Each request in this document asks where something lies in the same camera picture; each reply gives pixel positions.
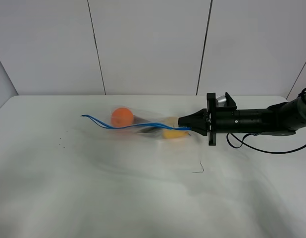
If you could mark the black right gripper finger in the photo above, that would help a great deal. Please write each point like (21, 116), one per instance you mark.
(197, 119)
(200, 129)

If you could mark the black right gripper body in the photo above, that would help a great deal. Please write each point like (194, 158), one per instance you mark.
(219, 120)

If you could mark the clear zip bag blue zipper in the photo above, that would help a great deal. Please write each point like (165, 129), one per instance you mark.
(102, 121)

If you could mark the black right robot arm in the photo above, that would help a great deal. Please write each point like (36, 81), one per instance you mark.
(281, 119)

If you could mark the yellow toy pear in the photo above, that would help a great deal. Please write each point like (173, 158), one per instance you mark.
(172, 134)

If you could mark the dark purple toy eggplant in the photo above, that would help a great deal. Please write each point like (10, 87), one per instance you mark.
(146, 130)

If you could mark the orange toy fruit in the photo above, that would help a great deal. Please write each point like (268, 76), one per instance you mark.
(121, 117)

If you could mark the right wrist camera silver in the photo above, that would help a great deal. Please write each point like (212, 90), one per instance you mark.
(226, 101)

